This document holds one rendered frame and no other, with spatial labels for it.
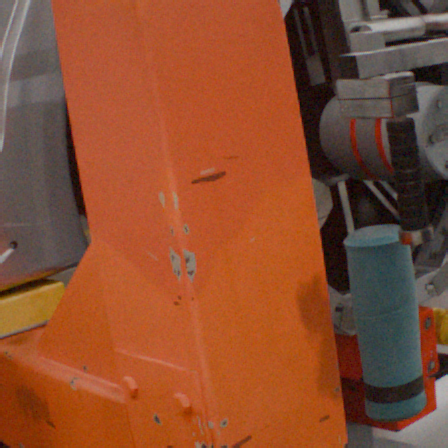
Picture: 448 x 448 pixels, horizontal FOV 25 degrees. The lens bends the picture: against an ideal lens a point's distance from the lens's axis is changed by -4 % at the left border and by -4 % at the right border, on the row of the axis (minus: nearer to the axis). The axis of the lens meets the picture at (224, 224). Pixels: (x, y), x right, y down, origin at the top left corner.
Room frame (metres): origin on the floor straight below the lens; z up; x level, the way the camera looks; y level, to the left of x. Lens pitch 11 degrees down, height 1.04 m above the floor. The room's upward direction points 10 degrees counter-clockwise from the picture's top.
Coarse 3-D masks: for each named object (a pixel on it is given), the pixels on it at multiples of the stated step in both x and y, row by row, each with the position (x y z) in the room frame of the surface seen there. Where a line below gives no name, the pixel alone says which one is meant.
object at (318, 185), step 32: (384, 0) 1.62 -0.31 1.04; (288, 32) 1.54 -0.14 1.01; (320, 32) 1.80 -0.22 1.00; (320, 64) 1.55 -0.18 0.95; (320, 96) 1.60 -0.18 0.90; (320, 160) 1.58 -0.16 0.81; (320, 192) 1.52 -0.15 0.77; (352, 192) 1.80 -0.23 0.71; (384, 192) 1.61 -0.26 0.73; (352, 224) 1.55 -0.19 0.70
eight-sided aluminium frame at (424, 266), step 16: (288, 0) 1.38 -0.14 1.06; (400, 0) 1.58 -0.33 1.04; (416, 0) 1.55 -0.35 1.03; (432, 0) 1.56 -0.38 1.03; (432, 224) 1.59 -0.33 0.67; (432, 256) 1.56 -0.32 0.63; (416, 272) 1.54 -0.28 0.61; (432, 272) 1.51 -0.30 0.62; (416, 288) 1.48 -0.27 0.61; (432, 288) 1.50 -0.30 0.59; (336, 304) 1.38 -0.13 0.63; (336, 320) 1.38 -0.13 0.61; (352, 320) 1.39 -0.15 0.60
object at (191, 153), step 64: (64, 0) 0.98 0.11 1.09; (128, 0) 0.89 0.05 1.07; (192, 0) 0.91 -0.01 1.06; (256, 0) 0.95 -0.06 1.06; (64, 64) 1.00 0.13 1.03; (128, 64) 0.91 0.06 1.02; (192, 64) 0.90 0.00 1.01; (256, 64) 0.95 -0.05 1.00; (128, 128) 0.92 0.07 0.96; (192, 128) 0.90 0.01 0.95; (256, 128) 0.94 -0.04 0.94; (128, 192) 0.93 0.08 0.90; (192, 192) 0.89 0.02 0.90; (256, 192) 0.93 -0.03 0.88; (128, 256) 0.95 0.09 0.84; (192, 256) 0.88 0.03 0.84; (256, 256) 0.92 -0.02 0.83; (320, 256) 0.97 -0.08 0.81; (128, 320) 0.97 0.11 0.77; (192, 320) 0.88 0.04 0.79; (256, 320) 0.92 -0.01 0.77; (320, 320) 0.96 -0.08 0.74; (128, 384) 0.97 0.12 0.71; (192, 384) 0.89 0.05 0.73; (256, 384) 0.91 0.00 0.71; (320, 384) 0.96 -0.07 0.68
